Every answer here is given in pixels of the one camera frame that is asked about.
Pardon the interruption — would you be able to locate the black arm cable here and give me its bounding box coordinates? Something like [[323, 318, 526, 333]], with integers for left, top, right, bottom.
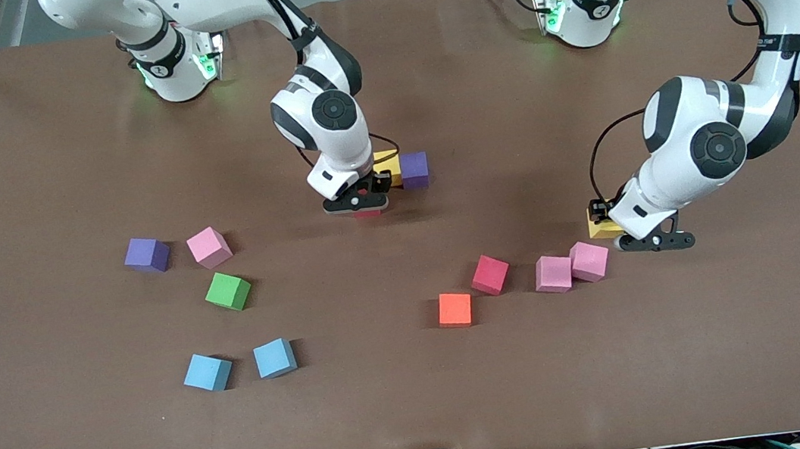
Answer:
[[239, 0, 402, 173], [567, 0, 800, 205]]

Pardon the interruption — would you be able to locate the pink foam cube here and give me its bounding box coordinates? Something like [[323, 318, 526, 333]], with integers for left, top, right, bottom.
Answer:
[[185, 224, 235, 272], [567, 237, 614, 285], [532, 252, 576, 296]]

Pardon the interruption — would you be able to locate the purple foam cube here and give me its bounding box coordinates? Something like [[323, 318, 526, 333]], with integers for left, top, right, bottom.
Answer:
[[121, 233, 173, 277], [399, 150, 433, 192]]

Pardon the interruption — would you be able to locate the yellow foam cube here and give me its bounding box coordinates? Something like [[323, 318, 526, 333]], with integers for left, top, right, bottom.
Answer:
[[585, 203, 629, 242], [370, 148, 405, 190]]

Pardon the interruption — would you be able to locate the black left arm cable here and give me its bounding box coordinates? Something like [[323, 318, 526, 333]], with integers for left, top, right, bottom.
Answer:
[[567, 0, 800, 205]]

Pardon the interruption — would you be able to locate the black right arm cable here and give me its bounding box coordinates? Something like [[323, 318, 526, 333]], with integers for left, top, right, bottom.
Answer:
[[239, 0, 402, 173]]

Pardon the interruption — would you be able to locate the large table cover sheet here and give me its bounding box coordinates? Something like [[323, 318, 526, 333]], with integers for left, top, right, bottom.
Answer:
[[0, 0, 800, 449]]

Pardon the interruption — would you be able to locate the light blue foam cube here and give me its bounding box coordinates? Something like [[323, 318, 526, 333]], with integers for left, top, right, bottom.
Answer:
[[180, 349, 236, 396], [252, 336, 299, 381]]

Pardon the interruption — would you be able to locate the green foam cube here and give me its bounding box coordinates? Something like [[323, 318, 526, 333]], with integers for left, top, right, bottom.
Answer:
[[202, 268, 255, 315]]

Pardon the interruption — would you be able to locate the orange foam cube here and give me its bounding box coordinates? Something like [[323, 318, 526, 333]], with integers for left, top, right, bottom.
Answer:
[[436, 290, 476, 330]]

